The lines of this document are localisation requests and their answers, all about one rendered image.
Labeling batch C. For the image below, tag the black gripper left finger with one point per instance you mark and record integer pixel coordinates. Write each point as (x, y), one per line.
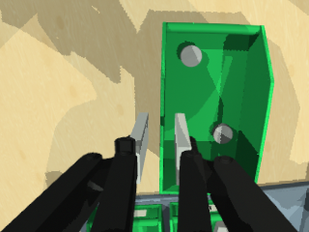
(92, 181)

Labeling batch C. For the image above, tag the grey disc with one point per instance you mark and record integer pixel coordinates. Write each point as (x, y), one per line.
(191, 55)
(222, 133)

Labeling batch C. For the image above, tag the small white block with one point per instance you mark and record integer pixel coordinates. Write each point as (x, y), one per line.
(220, 227)

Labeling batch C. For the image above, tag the green bin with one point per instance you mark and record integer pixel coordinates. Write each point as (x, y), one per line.
(233, 84)
(148, 217)
(174, 215)

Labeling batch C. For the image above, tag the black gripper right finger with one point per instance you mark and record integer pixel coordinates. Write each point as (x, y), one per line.
(247, 209)

